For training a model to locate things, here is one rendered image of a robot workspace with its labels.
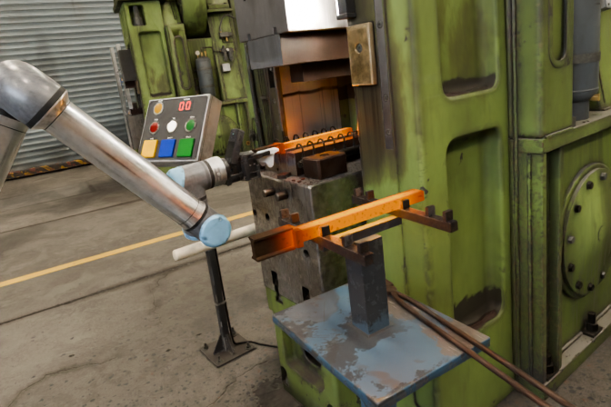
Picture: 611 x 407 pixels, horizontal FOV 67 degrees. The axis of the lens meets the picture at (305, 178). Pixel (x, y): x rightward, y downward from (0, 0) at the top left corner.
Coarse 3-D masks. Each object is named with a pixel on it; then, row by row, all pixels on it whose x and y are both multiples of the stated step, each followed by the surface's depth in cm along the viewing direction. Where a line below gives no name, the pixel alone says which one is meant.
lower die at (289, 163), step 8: (352, 136) 168; (304, 144) 158; (320, 144) 159; (328, 144) 157; (336, 144) 160; (352, 144) 164; (288, 152) 152; (296, 152) 151; (304, 152) 152; (312, 152) 154; (320, 152) 156; (280, 160) 157; (288, 160) 153; (296, 160) 150; (352, 160) 165; (272, 168) 163; (280, 168) 158; (288, 168) 154; (296, 168) 151
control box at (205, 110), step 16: (192, 96) 187; (208, 96) 183; (160, 112) 194; (176, 112) 189; (192, 112) 185; (208, 112) 182; (144, 128) 196; (160, 128) 191; (176, 128) 187; (208, 128) 182; (160, 144) 189; (176, 144) 184; (208, 144) 182; (160, 160) 186; (176, 160) 182; (192, 160) 178
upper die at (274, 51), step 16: (304, 32) 146; (320, 32) 150; (336, 32) 154; (256, 48) 153; (272, 48) 146; (288, 48) 143; (304, 48) 147; (320, 48) 151; (336, 48) 155; (256, 64) 155; (272, 64) 148; (288, 64) 144
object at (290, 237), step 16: (416, 192) 104; (352, 208) 98; (368, 208) 96; (384, 208) 98; (288, 224) 90; (304, 224) 91; (320, 224) 90; (336, 224) 92; (352, 224) 94; (256, 240) 83; (272, 240) 86; (288, 240) 88; (304, 240) 88; (256, 256) 85; (272, 256) 86
